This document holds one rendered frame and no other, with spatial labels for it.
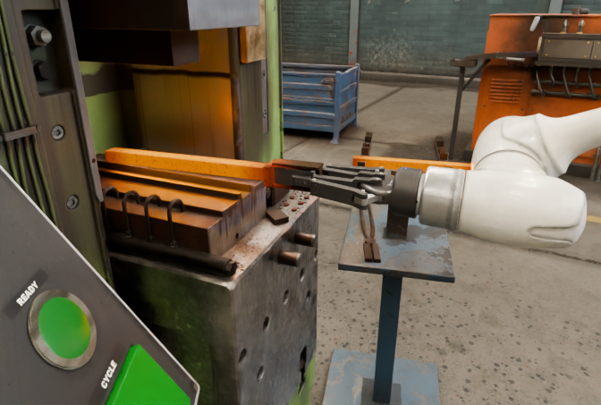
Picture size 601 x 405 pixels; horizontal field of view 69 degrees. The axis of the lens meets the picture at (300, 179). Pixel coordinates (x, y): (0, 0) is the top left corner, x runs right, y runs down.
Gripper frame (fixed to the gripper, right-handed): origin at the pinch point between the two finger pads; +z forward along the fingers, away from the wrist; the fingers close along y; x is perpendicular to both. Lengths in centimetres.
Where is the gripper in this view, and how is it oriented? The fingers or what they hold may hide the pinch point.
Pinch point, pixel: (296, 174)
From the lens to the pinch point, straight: 72.8
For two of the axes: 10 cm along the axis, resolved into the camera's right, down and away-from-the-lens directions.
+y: 3.8, -3.4, 8.6
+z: -9.3, -1.5, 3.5
